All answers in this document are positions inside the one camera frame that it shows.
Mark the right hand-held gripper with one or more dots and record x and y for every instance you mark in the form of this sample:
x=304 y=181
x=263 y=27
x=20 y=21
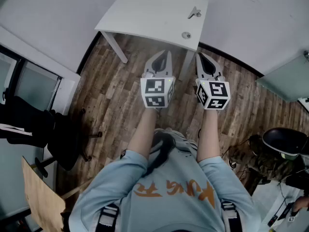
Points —
x=217 y=91

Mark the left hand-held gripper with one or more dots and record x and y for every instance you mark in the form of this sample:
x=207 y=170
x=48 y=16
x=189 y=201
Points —
x=154 y=91

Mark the person's right forearm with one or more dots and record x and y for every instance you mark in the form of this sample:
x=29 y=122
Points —
x=208 y=136

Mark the person's left forearm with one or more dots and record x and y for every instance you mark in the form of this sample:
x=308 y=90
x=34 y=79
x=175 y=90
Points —
x=142 y=134

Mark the round grey desk grommet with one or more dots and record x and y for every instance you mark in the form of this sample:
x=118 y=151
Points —
x=186 y=35

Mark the white table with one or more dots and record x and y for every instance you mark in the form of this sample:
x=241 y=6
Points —
x=149 y=13

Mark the black office chair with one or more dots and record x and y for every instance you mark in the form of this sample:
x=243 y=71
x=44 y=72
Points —
x=65 y=141

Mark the dark framed glass partition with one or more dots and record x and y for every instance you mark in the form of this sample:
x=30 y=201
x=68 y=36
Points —
x=31 y=83

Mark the light blue printed t-shirt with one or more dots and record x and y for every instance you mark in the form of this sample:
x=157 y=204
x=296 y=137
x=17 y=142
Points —
x=169 y=202

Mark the wooden board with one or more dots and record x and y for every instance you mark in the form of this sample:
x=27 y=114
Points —
x=41 y=202

